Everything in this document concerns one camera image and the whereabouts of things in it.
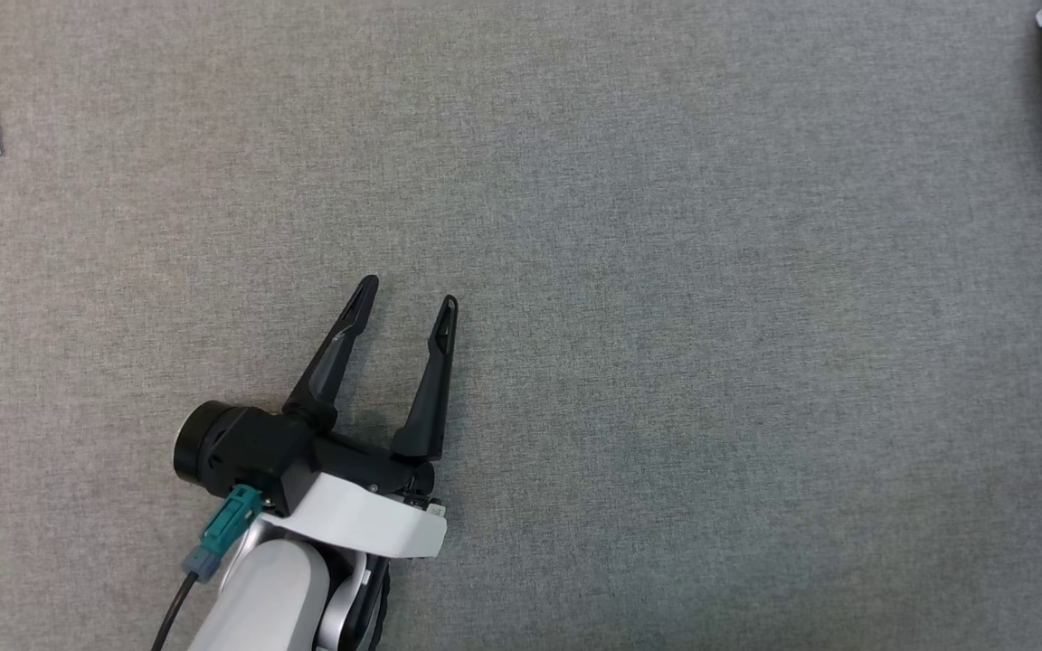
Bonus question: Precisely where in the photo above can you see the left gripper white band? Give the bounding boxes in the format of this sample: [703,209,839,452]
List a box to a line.
[281,275,460,560]

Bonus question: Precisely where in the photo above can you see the grey fabric upholstered platform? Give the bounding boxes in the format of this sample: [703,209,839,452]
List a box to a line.
[0,0,1042,651]

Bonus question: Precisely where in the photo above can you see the left black cable teal plug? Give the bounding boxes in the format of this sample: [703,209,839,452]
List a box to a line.
[150,485,265,651]

